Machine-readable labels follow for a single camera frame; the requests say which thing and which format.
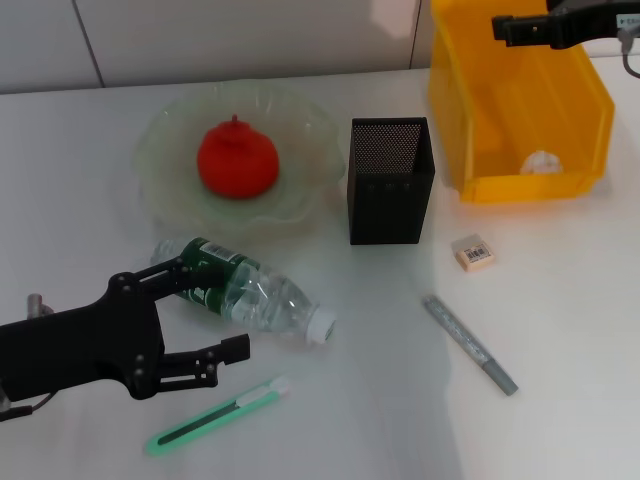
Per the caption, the green utility knife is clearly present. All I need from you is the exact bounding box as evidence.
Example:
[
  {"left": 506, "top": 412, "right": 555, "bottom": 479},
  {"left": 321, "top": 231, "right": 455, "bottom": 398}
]
[{"left": 146, "top": 375, "right": 291, "bottom": 457}]

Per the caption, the grey right wrist cable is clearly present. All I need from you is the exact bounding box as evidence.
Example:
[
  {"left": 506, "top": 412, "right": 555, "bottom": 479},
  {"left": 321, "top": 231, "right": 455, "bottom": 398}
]
[{"left": 617, "top": 24, "right": 640, "bottom": 79}]

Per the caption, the grey left wrist cable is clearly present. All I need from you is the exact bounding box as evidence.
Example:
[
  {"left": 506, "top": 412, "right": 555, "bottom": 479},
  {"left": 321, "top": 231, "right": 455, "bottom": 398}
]
[{"left": 0, "top": 393, "right": 54, "bottom": 424}]

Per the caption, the clear water bottle green label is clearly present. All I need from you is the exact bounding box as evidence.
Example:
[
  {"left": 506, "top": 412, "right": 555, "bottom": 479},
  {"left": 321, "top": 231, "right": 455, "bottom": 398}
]
[{"left": 149, "top": 236, "right": 337, "bottom": 345}]

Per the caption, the yellow plastic bin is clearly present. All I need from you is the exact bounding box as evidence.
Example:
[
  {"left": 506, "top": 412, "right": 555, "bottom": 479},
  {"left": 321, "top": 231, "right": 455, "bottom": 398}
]
[{"left": 427, "top": 0, "right": 616, "bottom": 206}]

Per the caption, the black mesh pen holder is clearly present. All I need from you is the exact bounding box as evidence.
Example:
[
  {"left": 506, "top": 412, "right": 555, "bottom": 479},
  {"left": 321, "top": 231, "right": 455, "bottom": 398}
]
[{"left": 346, "top": 117, "right": 436, "bottom": 246}]

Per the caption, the white paper ball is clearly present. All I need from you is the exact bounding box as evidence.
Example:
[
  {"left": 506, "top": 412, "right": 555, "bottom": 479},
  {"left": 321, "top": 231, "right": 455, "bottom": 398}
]
[{"left": 519, "top": 149, "right": 561, "bottom": 175}]

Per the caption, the clear green glass fruit plate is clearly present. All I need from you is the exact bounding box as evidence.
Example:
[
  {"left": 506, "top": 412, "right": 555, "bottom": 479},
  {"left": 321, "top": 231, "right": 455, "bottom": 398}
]
[{"left": 132, "top": 82, "right": 346, "bottom": 239}]

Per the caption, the beige eraser with barcode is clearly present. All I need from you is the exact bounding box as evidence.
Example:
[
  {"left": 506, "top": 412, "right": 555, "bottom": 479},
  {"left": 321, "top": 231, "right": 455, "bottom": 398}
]
[{"left": 451, "top": 234, "right": 499, "bottom": 274}]

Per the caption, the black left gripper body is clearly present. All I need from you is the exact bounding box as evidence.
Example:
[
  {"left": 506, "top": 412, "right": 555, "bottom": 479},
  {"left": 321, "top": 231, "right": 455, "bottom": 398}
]
[{"left": 0, "top": 272, "right": 167, "bottom": 401}]

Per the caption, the silver grey marker pen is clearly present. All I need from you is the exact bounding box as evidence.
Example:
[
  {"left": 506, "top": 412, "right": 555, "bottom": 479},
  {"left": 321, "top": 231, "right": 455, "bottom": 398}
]
[{"left": 422, "top": 294, "right": 520, "bottom": 397}]

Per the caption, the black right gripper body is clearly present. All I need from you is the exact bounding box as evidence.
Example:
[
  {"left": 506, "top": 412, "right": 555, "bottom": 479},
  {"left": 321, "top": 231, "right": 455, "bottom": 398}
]
[{"left": 547, "top": 0, "right": 640, "bottom": 51}]

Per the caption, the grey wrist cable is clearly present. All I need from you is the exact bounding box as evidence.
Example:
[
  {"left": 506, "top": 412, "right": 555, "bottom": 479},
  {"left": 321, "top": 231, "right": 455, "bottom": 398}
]
[
  {"left": 0, "top": 393, "right": 54, "bottom": 424},
  {"left": 617, "top": 24, "right": 640, "bottom": 79}
]

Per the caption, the orange fruit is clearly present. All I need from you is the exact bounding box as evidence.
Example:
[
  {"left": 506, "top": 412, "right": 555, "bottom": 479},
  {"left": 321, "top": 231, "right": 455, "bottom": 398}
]
[{"left": 196, "top": 114, "right": 280, "bottom": 201}]

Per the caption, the metal left wrist connector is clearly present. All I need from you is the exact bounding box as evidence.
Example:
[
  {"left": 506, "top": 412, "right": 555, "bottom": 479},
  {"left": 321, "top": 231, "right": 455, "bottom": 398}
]
[{"left": 27, "top": 294, "right": 54, "bottom": 320}]

